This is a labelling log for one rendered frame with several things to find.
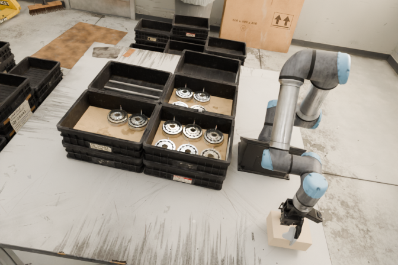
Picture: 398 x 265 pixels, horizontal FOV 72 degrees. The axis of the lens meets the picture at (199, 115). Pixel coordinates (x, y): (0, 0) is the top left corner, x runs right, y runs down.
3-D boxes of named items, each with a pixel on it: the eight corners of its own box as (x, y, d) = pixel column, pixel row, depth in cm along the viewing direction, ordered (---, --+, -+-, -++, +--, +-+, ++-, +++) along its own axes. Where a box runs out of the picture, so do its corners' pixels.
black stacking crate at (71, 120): (159, 119, 150) (159, 104, 142) (141, 161, 128) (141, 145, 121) (89, 105, 152) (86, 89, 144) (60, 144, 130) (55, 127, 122)
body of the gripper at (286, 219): (277, 208, 114) (286, 193, 106) (298, 212, 114) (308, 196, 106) (279, 226, 108) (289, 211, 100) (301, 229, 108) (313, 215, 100)
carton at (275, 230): (300, 223, 125) (307, 216, 119) (305, 251, 116) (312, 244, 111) (266, 218, 124) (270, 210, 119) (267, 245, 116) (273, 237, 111)
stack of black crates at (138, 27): (173, 49, 339) (175, 23, 316) (168, 62, 317) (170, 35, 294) (141, 44, 339) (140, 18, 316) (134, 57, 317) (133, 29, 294)
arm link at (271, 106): (263, 122, 152) (267, 98, 152) (288, 126, 149) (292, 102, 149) (263, 122, 140) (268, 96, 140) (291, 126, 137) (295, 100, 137)
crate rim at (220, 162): (234, 122, 142) (235, 118, 140) (229, 167, 120) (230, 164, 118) (159, 106, 144) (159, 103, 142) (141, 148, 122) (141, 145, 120)
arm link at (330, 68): (288, 109, 151) (313, 42, 103) (316, 114, 148) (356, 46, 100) (285, 129, 146) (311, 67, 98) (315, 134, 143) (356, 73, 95)
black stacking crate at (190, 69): (237, 74, 193) (240, 60, 185) (234, 100, 171) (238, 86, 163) (182, 64, 194) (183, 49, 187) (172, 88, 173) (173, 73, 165)
